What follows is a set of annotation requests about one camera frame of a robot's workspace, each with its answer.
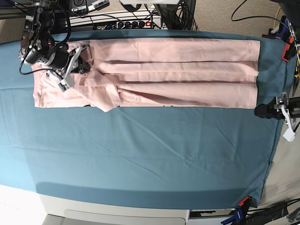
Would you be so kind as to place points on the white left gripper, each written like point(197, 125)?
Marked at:
point(275, 106)

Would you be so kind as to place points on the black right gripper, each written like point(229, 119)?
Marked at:
point(62, 63)

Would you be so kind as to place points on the pink T-shirt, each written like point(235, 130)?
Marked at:
point(156, 72)

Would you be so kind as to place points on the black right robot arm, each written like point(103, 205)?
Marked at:
point(39, 47)

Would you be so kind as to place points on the orange black clamp right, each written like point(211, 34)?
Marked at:
point(289, 50)

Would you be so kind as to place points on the blue black clamp top right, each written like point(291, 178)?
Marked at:
point(280, 31)

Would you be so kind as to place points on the white power strip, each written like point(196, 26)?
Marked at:
point(127, 25)

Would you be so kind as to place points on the orange blue clamp bottom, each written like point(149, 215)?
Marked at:
point(240, 213)

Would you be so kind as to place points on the teal table cloth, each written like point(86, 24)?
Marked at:
point(187, 158)

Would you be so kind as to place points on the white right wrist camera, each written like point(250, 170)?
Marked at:
point(66, 84)

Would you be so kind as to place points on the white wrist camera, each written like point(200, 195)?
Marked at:
point(289, 135)
point(66, 84)

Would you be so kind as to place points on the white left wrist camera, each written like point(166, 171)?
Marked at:
point(289, 135)

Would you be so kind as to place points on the yellow handled pliers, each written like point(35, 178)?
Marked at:
point(296, 79)

